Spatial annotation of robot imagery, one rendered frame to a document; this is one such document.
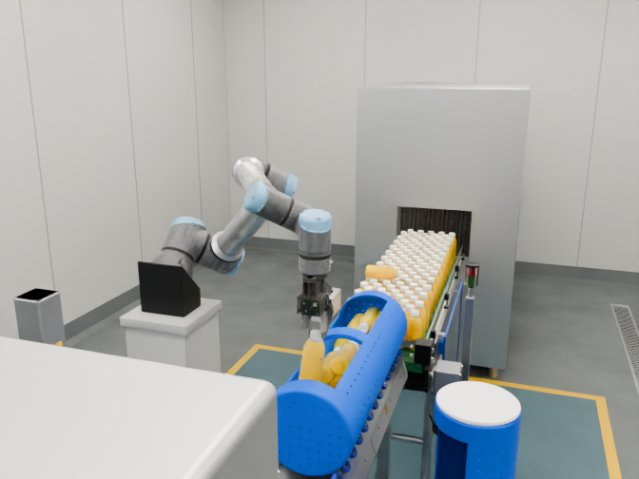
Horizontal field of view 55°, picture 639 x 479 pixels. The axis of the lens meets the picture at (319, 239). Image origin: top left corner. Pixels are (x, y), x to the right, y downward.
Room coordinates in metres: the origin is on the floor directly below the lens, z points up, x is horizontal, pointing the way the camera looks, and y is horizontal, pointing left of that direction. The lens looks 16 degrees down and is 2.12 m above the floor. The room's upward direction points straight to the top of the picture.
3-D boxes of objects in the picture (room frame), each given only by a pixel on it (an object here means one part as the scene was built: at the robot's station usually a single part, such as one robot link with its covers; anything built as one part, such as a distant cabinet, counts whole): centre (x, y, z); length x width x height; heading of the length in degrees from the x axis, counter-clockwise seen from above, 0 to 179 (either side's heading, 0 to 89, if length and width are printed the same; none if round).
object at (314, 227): (1.65, 0.01, 1.67); 0.10 x 0.09 x 0.12; 12
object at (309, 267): (1.65, 0.01, 1.59); 0.10 x 0.09 x 0.05; 72
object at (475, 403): (1.86, -0.54, 1.03); 0.28 x 0.28 x 0.01
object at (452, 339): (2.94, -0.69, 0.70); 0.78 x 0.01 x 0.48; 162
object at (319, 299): (1.65, 0.02, 1.51); 0.09 x 0.08 x 0.12; 162
